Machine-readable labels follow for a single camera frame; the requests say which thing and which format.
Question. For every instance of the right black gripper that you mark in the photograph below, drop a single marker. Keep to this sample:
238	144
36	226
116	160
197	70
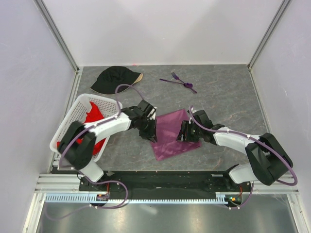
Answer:
185	126

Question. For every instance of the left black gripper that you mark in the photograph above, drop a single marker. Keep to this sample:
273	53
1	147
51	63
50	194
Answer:
150	134

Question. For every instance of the purple cloth napkin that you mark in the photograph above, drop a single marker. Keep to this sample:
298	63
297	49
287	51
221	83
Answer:
167	129

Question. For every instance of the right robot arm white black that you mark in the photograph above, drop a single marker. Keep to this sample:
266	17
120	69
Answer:
267	160

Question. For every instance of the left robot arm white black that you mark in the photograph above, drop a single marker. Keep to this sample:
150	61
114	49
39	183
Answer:
79	140

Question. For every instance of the purple spoon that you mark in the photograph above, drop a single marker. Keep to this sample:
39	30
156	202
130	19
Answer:
186	85

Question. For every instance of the purple fork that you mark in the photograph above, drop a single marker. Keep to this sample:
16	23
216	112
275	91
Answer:
177	78

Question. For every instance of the red cloth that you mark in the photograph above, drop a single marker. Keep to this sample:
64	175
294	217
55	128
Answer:
94	114

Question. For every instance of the black bucket hat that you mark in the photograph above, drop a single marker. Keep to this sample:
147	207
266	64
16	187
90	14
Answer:
112	77

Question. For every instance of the white plastic basket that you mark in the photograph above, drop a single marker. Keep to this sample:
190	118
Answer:
107	106

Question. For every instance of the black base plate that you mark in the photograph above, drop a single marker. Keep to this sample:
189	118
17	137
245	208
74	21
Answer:
175	184

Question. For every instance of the blue cable duct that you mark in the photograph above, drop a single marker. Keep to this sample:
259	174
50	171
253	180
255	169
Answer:
96	199

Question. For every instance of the right aluminium frame post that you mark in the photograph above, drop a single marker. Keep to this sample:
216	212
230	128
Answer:
269	32

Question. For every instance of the aluminium frame post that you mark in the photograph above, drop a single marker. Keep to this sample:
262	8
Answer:
56	33
269	32

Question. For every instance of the left aluminium frame post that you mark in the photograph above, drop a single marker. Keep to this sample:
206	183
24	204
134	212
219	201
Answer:
56	33

